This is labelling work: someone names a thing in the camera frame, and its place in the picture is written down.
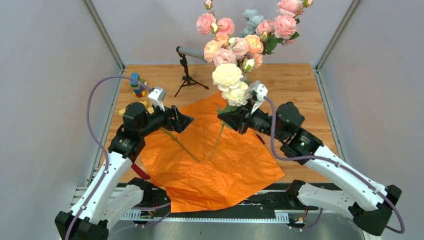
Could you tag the peach rose flower stem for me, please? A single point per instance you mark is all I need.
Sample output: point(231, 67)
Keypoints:
point(220, 41)

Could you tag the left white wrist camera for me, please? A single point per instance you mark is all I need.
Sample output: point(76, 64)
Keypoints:
point(157, 96)

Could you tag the pink white peony stem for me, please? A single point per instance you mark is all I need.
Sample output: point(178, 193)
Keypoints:
point(228, 78)

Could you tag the pink rose flower stem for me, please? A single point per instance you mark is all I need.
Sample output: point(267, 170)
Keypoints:
point(208, 24)

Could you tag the colourful toy block train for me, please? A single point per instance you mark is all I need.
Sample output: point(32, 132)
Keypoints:
point(138, 90)

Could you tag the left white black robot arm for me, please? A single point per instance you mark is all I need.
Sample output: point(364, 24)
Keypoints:
point(95, 214)

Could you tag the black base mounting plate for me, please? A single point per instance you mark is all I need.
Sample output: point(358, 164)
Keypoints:
point(267, 205)

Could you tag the orange yellow wrapping paper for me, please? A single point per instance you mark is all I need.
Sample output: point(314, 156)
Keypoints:
point(208, 166)

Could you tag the yellow rose flower stem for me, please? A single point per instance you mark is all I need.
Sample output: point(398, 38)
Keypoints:
point(150, 110)

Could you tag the silver microphone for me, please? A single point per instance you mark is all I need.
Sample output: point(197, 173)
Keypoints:
point(191, 52)

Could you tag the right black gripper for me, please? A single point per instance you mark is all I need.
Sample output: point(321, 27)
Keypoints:
point(234, 119)

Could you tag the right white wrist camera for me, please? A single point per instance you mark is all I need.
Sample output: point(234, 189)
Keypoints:
point(257, 91)

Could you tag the orange flowers in vase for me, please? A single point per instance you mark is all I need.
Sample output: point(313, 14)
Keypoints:
point(255, 49)

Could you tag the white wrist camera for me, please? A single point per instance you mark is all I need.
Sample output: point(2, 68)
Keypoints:
point(157, 96)
point(257, 91)

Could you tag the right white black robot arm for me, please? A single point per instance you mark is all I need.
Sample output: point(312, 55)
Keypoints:
point(369, 204)

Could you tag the pale pink rose stem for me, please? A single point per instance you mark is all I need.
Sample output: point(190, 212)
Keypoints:
point(235, 50)

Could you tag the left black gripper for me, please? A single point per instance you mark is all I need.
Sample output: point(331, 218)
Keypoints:
point(180, 122)

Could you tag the light blue flower stem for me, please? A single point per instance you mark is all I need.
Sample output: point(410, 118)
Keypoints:
point(253, 19)

